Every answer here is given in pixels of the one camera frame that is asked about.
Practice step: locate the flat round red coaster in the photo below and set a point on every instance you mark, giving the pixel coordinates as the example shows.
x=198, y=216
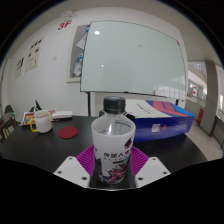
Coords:
x=68, y=132

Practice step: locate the black bag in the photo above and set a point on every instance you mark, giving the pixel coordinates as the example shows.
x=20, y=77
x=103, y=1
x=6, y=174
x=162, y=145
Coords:
x=36, y=106

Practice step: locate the large whiteboard on stand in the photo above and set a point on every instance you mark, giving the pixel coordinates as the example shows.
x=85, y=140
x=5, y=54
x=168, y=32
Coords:
x=133, y=56

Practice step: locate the rainbow printed flat box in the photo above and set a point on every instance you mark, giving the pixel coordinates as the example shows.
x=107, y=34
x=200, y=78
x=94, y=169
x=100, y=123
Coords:
x=28, y=117

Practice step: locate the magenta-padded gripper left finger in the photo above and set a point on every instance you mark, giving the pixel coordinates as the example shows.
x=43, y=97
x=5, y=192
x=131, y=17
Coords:
x=71, y=168

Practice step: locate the dark chair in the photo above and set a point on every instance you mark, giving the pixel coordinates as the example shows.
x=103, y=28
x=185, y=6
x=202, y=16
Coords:
x=8, y=109

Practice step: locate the wooden chair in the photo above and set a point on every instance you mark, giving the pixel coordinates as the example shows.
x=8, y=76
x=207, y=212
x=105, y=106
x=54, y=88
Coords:
x=6, y=125

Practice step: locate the clear bottle with printed label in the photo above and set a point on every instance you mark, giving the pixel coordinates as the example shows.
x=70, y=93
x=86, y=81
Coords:
x=113, y=143

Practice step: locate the small white wall poster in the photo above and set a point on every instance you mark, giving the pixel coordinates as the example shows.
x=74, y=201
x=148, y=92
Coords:
x=19, y=67

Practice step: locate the large white wall poster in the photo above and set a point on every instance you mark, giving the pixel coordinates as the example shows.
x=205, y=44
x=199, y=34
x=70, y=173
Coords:
x=34, y=55

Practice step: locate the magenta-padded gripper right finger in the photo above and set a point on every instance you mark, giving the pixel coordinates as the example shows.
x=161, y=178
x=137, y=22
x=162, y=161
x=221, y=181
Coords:
x=151, y=170

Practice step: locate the blue and white cardboard box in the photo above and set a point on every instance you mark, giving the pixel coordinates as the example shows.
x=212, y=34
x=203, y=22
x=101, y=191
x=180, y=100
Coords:
x=166, y=123

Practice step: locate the grey pin board with papers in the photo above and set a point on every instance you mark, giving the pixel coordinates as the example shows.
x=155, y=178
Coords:
x=74, y=53

